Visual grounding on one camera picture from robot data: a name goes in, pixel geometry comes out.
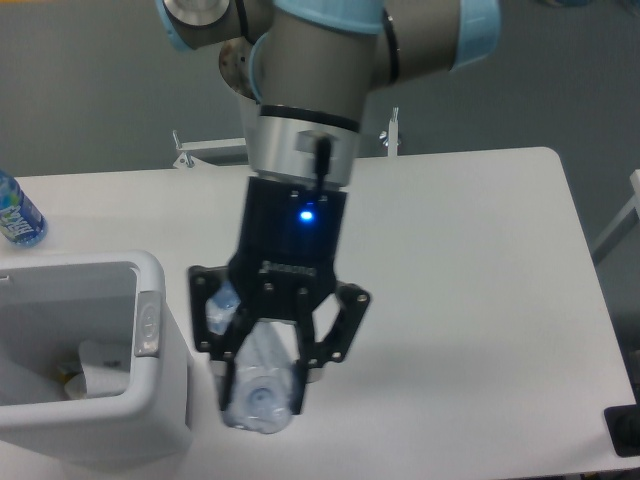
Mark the black clamp at table edge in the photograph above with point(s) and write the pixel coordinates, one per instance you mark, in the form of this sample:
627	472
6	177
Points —
623	426

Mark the white metal frame left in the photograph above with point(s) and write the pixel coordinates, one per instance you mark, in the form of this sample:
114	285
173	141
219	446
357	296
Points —
223	152

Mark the crumpled paper trash in can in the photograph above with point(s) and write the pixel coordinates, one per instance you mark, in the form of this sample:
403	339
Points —
72	377

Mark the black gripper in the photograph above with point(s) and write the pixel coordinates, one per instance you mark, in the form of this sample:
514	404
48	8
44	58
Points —
283	269

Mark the white furniture leg right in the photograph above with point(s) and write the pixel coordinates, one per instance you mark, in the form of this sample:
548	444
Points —
620	226

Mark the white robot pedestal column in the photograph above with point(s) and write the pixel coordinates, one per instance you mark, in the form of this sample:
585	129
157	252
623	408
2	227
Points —
233	63

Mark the white plastic wrapper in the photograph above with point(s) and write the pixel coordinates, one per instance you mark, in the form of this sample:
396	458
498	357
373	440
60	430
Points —
106	367

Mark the clear plastic bottle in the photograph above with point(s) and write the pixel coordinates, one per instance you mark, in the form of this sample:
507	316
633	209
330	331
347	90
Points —
263	385

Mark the white metal frame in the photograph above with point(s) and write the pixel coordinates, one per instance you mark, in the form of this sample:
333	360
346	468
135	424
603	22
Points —
390	138
223	152

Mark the blue labelled water bottle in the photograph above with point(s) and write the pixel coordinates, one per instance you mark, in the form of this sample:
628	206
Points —
22	223

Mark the white metal frame right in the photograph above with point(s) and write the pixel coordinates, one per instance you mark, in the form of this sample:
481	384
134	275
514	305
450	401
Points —
390	138

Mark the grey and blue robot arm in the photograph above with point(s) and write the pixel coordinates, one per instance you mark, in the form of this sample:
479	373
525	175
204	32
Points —
310	69

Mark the white trash can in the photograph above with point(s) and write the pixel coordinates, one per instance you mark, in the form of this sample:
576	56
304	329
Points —
49	305

